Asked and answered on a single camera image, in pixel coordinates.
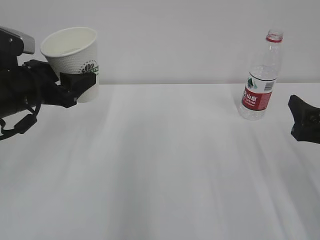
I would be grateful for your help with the white paper cup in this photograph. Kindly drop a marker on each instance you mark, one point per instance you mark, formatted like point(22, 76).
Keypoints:
point(74, 51)

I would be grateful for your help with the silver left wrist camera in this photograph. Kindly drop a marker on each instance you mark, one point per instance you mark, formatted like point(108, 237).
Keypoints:
point(16, 43)

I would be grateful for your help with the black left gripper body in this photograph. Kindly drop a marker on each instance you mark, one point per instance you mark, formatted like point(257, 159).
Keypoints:
point(54, 94)

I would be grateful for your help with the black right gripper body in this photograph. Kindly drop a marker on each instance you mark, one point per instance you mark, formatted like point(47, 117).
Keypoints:
point(306, 133)

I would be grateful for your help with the Nongfu Spring water bottle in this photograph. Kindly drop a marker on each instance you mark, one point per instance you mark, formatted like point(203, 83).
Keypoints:
point(262, 75)

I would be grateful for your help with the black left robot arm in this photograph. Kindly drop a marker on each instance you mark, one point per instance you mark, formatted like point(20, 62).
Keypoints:
point(28, 86)

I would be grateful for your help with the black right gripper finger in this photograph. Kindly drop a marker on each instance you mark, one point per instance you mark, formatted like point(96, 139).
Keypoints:
point(303, 113)

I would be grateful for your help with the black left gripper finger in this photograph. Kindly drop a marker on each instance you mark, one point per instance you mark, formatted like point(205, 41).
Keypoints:
point(41, 69)
point(77, 84)

